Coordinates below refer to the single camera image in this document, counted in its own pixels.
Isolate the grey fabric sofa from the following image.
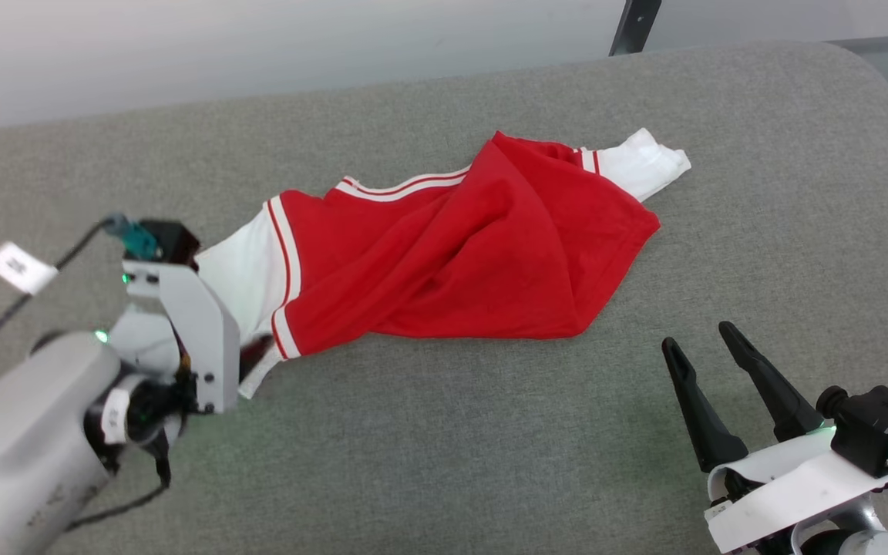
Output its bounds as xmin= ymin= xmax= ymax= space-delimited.
xmin=0 ymin=40 xmax=888 ymax=555

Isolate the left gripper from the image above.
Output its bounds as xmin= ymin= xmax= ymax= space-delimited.
xmin=109 ymin=261 xmax=275 ymax=415

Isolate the red and white shirt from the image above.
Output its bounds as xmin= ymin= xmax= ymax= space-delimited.
xmin=196 ymin=128 xmax=692 ymax=400

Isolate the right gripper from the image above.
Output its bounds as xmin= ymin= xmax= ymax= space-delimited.
xmin=661 ymin=321 xmax=888 ymax=554

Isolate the dark metal post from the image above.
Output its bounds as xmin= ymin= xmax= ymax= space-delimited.
xmin=608 ymin=0 xmax=662 ymax=57

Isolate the teal left camera connector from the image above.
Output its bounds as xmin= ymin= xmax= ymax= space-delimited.
xmin=103 ymin=214 xmax=162 ymax=261

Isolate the white cable label tag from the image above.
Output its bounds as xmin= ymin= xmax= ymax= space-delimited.
xmin=0 ymin=240 xmax=59 ymax=296

